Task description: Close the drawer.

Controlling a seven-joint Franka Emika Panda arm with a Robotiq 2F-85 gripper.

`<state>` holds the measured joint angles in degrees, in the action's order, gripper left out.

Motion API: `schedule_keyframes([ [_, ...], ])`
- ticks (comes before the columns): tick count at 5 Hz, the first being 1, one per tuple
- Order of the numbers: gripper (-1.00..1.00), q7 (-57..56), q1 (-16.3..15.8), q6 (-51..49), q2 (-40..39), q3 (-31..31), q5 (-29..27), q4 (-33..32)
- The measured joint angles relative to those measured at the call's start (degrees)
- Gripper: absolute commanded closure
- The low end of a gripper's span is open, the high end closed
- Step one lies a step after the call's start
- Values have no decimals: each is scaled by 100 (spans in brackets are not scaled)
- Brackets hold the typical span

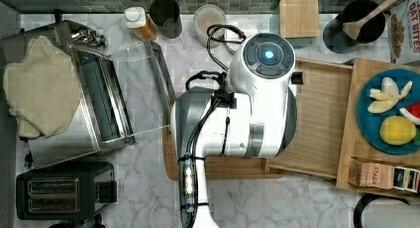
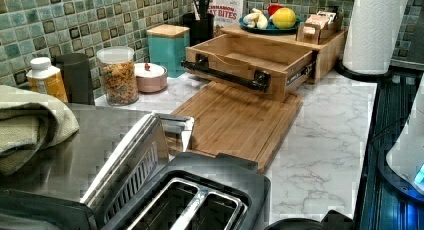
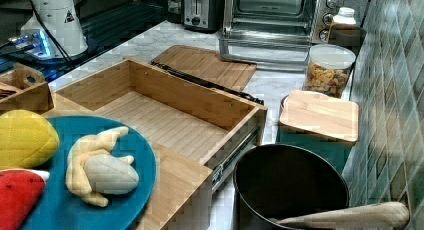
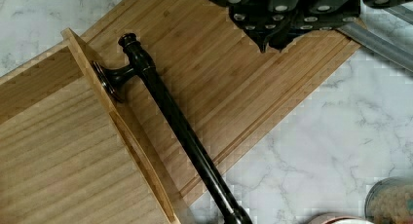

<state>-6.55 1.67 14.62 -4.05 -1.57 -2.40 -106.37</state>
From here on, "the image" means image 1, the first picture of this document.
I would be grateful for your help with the beige oven mitt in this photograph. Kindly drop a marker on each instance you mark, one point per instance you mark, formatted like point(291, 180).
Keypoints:
point(42, 90)

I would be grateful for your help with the wooden cutting board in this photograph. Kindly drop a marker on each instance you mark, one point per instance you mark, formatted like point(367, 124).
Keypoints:
point(171, 155)

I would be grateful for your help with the stash tea box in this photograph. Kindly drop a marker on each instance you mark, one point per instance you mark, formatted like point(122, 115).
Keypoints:
point(368, 174)

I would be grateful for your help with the dark empty glass cup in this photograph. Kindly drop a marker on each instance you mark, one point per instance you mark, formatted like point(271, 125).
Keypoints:
point(166, 15)

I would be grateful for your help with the peeled banana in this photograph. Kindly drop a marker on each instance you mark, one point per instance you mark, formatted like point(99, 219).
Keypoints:
point(388, 96)

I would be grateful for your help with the dark tea bag packets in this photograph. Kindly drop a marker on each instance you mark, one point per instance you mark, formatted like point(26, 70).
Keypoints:
point(406, 179)

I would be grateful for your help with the bamboo drawer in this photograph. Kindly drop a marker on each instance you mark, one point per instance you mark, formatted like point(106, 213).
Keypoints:
point(322, 101)

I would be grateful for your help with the stainless steel toaster oven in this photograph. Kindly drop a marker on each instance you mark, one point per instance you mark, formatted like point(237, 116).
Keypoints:
point(125, 96)

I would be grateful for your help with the bamboo drawer cabinet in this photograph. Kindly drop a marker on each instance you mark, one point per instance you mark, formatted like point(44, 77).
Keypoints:
point(355, 145)

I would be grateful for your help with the blue plate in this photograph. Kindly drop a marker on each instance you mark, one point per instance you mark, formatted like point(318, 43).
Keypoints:
point(369, 123)

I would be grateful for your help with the black two-slot toaster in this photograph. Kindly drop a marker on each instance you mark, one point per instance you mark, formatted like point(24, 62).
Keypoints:
point(69, 191)

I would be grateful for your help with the wooden spatula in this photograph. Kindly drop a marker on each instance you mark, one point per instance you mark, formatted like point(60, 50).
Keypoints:
point(352, 29)

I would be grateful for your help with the teal box with bamboo lid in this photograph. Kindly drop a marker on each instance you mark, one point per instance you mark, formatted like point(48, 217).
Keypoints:
point(297, 21)

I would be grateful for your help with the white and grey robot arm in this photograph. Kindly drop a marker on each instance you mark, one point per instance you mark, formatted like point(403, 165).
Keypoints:
point(263, 67)

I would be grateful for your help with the frosted plastic container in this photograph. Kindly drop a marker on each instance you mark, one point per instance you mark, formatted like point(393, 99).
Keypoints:
point(204, 17)

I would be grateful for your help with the yellow lemon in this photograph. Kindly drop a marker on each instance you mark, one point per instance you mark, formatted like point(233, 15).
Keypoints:
point(397, 130)

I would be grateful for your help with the watermelon slice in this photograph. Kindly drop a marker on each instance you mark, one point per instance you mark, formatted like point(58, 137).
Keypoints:
point(411, 112)

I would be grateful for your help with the oat bites cereal box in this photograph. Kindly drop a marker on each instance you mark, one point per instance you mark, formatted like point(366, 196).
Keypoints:
point(403, 33)

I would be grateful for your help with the amber bottle with white cap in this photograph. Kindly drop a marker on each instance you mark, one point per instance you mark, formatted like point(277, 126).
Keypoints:
point(138, 20)

